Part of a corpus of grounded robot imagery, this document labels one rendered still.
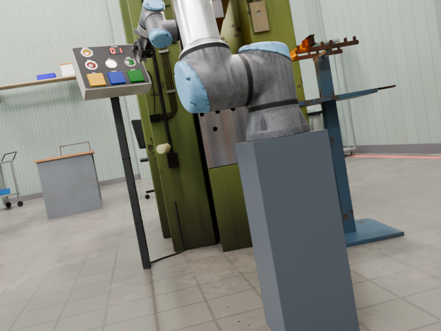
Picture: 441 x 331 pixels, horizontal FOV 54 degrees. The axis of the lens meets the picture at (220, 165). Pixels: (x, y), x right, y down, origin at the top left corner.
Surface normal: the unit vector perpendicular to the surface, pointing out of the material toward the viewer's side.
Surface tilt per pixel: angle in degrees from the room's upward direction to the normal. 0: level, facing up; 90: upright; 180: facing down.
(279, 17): 90
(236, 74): 84
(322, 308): 90
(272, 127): 70
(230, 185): 90
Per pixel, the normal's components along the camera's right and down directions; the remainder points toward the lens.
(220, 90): 0.33, 0.38
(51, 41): 0.19, 0.04
